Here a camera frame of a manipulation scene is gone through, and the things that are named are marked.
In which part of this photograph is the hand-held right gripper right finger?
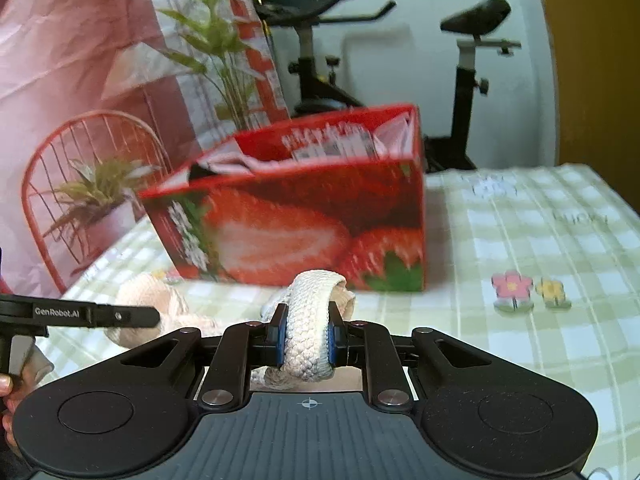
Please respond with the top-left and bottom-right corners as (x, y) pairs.
(327, 310), (501, 409)

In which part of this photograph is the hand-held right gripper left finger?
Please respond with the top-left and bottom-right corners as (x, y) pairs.
(120, 304), (290, 409)

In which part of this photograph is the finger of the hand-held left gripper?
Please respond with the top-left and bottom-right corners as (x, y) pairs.
(95, 305), (162, 330)

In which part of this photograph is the peach knitted headband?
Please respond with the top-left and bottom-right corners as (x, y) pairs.
(104, 272), (218, 350)

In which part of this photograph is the white knitted headband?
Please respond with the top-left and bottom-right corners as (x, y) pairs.
(248, 269), (358, 392)

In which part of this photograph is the red strawberry print cardboard box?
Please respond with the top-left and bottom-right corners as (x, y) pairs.
(137, 103), (427, 293)

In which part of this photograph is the person's left hand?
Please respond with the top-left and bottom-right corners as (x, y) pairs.
(0, 346), (55, 456)

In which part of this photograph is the checked bunny print tablecloth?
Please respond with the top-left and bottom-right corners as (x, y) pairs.
(35, 162), (640, 480)

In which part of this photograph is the printed backdrop cloth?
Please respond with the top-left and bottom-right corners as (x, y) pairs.
(0, 0), (293, 301)

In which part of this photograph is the black exercise bike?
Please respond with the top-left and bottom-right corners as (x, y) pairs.
(252, 0), (523, 171)

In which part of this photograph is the wooden door panel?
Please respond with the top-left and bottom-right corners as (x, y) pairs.
(532, 0), (640, 167)

